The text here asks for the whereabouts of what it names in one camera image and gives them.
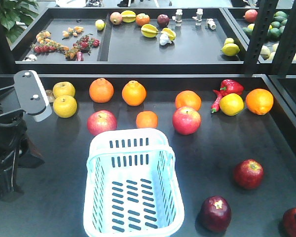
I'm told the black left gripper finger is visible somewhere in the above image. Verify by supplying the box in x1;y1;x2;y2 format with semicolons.
0;150;24;202
18;138;45;168

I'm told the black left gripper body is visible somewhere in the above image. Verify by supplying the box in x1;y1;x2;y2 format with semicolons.
0;83;28;178

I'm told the white plastic basket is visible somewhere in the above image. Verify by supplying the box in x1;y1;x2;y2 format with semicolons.
83;128;185;237

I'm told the red yellow apple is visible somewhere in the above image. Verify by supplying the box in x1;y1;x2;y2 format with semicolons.
282;207;296;237

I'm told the yellow pear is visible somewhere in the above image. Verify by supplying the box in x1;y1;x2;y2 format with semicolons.
52;81;75;98
53;95;77;118

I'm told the yellow pear upper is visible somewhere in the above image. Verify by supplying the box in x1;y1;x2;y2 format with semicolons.
52;81;75;98

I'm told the pink red apple left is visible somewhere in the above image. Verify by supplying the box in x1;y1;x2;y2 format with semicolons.
87;110;117;136

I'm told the pink red apple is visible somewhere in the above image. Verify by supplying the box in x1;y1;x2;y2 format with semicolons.
172;107;201;135
87;110;117;136

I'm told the orange with knob left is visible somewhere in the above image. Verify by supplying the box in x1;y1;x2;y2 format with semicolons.
89;78;114;103

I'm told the orange with knob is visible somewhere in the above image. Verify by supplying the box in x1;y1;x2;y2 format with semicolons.
89;78;114;103
122;80;147;106

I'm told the black upper fruit tray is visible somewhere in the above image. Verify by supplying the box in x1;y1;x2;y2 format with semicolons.
12;7;247;74

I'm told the green potted plant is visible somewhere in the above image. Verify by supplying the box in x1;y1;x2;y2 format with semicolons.
0;0;38;44

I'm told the small orange tangerine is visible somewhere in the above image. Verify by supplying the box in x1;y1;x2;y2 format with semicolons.
136;111;158;128

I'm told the orange with knob middle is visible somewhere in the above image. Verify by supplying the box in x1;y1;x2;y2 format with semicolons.
122;80;147;106

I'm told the round orange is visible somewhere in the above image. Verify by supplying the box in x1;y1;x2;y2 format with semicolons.
175;90;202;111

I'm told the yellow starfruit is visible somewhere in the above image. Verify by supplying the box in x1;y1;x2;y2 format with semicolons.
141;24;159;38

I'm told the white garlic bulb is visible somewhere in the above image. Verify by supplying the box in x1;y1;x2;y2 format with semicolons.
159;34;172;46

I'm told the dark red plum apple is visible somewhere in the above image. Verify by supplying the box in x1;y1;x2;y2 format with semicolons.
157;14;170;28

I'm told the red chili pepper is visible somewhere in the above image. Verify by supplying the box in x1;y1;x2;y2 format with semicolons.
211;90;223;113

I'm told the yellow round fruit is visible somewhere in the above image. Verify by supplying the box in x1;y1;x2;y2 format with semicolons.
219;93;244;116

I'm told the red bell pepper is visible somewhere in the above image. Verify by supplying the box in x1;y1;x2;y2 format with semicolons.
220;79;244;96

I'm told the bright red apple right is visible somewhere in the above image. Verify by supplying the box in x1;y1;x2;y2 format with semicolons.
233;159;264;190

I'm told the yellow lemon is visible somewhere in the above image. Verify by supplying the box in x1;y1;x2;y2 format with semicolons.
222;43;240;56

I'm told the large orange right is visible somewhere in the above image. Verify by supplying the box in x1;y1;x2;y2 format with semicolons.
245;88;274;115

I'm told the black shelf post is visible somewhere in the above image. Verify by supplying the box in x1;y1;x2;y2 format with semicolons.
243;0;278;75

